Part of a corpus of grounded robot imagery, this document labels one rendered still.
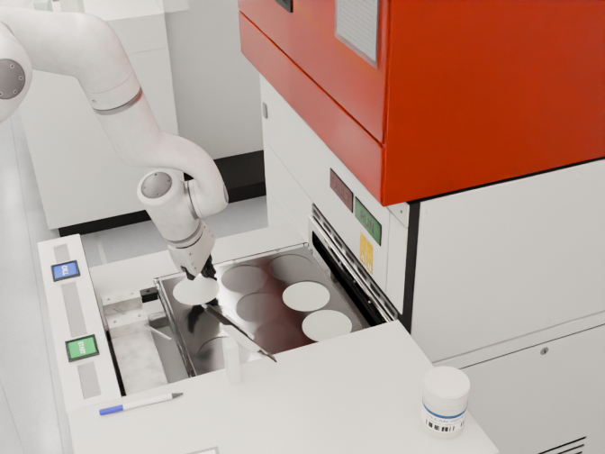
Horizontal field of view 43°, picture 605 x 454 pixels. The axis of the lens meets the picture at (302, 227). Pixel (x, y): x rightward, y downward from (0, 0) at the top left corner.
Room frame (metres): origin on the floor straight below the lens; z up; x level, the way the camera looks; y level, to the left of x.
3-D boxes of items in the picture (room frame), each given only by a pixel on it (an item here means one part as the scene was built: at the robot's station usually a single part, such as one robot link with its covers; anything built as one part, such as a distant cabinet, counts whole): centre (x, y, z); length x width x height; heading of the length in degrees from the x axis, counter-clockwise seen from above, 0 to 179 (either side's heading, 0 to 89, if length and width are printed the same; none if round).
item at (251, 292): (1.24, 0.09, 0.90); 0.34 x 0.34 x 0.01; 20
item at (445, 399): (0.86, -0.22, 1.01); 0.07 x 0.07 x 0.10
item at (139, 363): (1.13, 0.34, 0.87); 0.36 x 0.08 x 0.03; 20
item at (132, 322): (1.21, 0.36, 0.89); 0.08 x 0.03 x 0.03; 110
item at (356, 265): (1.33, -0.10, 0.96); 0.44 x 0.01 x 0.02; 20
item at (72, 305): (1.18, 0.46, 0.89); 0.55 x 0.09 x 0.14; 20
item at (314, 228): (1.33, -0.10, 0.89); 0.44 x 0.02 x 0.10; 20
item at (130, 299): (1.28, 0.39, 0.89); 0.08 x 0.03 x 0.03; 110
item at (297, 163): (1.50, -0.05, 1.02); 0.82 x 0.03 x 0.40; 20
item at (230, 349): (0.98, 0.11, 1.03); 0.06 x 0.04 x 0.13; 110
